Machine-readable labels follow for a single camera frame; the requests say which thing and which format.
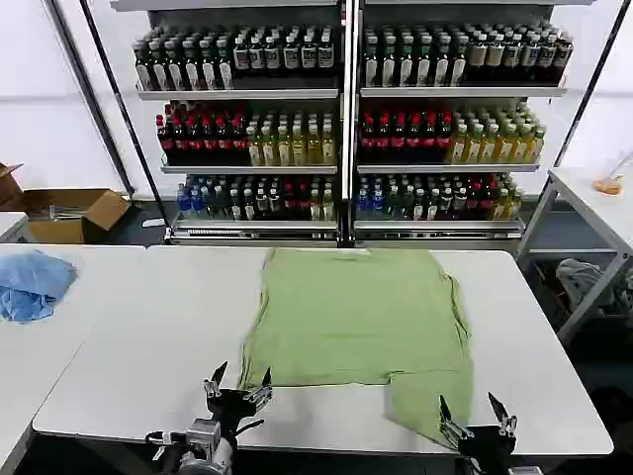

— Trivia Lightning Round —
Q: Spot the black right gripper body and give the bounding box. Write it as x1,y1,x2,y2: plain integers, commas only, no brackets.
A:
456,424,517,470

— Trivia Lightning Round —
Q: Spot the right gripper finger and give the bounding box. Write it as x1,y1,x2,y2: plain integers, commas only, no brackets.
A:
437,394,476,449
487,391,519,438

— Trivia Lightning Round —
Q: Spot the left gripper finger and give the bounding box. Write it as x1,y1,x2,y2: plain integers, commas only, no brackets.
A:
202,360,229,399
241,366,275,410

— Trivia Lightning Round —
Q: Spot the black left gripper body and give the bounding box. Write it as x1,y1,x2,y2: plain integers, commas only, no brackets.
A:
206,388,267,432

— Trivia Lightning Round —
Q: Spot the green t-shirt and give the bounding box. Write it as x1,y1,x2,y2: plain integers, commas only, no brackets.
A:
236,246,477,447

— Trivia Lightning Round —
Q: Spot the grey crumpled cloth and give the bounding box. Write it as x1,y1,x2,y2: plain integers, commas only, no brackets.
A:
555,257,620,319

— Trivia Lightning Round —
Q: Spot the crumpled blue cloth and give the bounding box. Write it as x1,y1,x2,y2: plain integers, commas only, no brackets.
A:
0,248,81,325

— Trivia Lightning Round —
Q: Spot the open cardboard box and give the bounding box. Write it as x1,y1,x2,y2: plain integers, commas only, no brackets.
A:
21,188,133,245

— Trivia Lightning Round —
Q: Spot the white side table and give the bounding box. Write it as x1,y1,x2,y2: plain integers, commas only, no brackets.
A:
515,164,633,343

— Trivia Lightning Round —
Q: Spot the orange item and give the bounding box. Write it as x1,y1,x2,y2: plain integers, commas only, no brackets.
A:
592,174,625,195

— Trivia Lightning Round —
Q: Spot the shelf of bottles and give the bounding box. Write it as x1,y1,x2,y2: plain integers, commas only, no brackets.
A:
352,0,576,249
109,0,355,248

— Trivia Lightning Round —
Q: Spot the black slanted pole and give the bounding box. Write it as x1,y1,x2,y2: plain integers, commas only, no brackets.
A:
47,0,136,198
551,0,633,168
79,0,173,236

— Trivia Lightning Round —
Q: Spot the brown cardboard box flap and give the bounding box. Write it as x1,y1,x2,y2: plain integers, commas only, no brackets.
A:
0,161,27,210

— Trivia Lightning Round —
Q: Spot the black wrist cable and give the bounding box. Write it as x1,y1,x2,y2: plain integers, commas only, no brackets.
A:
231,419,267,438

